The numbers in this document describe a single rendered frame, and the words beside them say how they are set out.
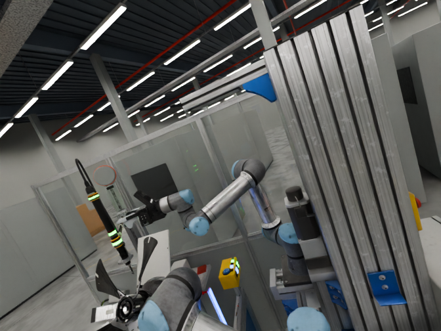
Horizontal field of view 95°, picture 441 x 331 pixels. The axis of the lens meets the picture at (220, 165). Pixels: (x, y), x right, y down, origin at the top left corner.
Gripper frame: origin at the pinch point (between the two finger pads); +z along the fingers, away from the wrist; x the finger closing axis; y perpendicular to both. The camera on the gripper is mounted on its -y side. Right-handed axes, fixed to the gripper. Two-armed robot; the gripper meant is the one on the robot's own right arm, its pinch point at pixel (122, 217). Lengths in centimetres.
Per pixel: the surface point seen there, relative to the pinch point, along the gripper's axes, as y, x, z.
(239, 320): 80, 5, -31
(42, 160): -222, 986, 873
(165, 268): 49, 28, 7
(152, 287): 48, 12, 10
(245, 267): 94, 64, -38
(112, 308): 53, 14, 40
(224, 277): 60, 15, -30
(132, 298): 40.9, -1.8, 13.5
